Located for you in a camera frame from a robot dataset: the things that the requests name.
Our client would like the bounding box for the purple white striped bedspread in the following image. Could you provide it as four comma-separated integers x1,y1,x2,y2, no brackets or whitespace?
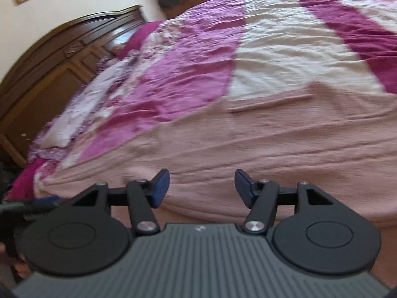
6,0,396,200

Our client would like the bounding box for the pink knitted cardigan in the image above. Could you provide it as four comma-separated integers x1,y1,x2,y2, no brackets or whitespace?
35,82,396,227

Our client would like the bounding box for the dark clothes pile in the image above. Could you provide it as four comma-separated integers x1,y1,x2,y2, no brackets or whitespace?
158,0,180,10

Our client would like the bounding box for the dark wooden headboard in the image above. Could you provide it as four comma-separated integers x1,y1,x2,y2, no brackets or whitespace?
1,5,146,168

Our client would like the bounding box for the magenta pillow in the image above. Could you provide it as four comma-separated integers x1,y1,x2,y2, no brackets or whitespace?
118,21,162,60

